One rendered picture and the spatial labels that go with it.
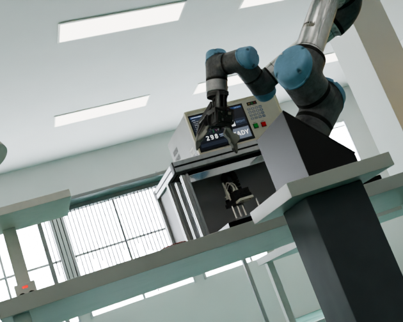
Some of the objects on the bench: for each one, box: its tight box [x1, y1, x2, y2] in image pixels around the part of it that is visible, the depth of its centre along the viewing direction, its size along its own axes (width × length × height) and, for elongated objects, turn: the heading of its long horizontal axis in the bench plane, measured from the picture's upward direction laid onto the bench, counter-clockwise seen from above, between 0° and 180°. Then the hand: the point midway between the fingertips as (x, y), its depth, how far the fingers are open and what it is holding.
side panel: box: [156, 183, 190, 245], centre depth 265 cm, size 28×3×32 cm, turn 142°
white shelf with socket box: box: [0, 189, 71, 296], centre depth 264 cm, size 35×37×46 cm
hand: (215, 153), depth 202 cm, fingers open, 14 cm apart
